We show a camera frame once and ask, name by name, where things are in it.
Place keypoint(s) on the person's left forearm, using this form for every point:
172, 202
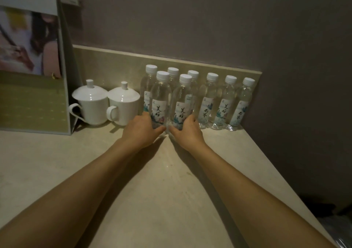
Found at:
68, 195

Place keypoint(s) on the white-capped plastic water bottle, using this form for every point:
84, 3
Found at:
160, 99
181, 102

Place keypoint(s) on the grey translucent plastic bag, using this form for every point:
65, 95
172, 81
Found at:
339, 231

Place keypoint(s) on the person's right hand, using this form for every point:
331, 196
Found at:
188, 136

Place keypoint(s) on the person's right thumb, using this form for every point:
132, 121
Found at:
173, 131

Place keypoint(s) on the person's left thumb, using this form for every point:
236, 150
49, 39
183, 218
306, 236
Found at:
160, 131

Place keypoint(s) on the green paper gift bag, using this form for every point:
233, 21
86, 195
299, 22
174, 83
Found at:
30, 96

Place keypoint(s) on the white porcelain cup lid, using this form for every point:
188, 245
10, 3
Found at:
124, 93
90, 92

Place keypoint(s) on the row of water bottles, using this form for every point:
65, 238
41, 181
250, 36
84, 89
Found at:
221, 104

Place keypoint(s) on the person's left hand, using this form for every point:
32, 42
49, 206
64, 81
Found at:
140, 133

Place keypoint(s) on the person's right forearm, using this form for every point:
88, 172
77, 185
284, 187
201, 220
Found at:
255, 201

